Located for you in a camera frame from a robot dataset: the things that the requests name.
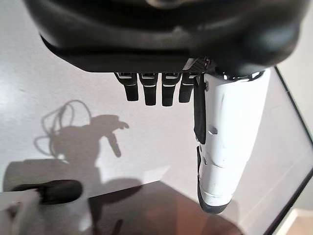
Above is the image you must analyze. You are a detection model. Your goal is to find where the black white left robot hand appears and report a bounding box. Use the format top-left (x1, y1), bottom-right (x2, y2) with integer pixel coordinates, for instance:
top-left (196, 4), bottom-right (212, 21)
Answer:
top-left (23, 0), bottom-right (310, 215)

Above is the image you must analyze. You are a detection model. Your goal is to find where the silver left robot leg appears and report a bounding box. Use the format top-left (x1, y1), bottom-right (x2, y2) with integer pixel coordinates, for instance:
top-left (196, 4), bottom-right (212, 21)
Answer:
top-left (0, 180), bottom-right (92, 235)

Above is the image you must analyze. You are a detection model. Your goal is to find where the brown acrylic stool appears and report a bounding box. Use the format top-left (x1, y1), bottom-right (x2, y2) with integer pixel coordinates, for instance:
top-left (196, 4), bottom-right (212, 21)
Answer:
top-left (88, 181), bottom-right (245, 235)

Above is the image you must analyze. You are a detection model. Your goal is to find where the white counter cabinet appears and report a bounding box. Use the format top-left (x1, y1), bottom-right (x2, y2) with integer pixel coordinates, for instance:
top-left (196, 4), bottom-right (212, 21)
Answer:
top-left (266, 171), bottom-right (313, 235)

